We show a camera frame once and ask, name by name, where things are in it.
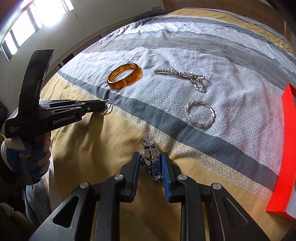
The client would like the small silver twisted ring bracelet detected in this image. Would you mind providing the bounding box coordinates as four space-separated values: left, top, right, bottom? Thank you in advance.
94 99 115 117

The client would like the silver wristwatch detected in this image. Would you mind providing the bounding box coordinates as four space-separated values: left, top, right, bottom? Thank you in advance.
141 137 163 183

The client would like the amber bangle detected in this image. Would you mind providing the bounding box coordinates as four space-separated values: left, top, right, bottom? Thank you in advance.
107 63 142 89

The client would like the twisted silver bangle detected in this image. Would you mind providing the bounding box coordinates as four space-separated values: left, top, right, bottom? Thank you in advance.
184 100 216 128

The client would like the silver chain necklace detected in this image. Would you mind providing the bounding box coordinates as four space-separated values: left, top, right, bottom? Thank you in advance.
153 68 206 93

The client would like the red jewelry box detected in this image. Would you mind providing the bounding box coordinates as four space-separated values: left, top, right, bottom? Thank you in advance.
266 84 295 219

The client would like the gloved left hand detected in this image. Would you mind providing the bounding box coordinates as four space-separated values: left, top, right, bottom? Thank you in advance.
1 132 51 185

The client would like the striped duvet cover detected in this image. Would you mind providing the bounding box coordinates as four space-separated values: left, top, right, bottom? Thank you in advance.
25 6 296 241

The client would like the window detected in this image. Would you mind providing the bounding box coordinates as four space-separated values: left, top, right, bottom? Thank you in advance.
1 1 74 60

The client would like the wooden headboard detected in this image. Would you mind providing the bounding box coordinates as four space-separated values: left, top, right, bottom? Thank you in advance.
163 0 293 41

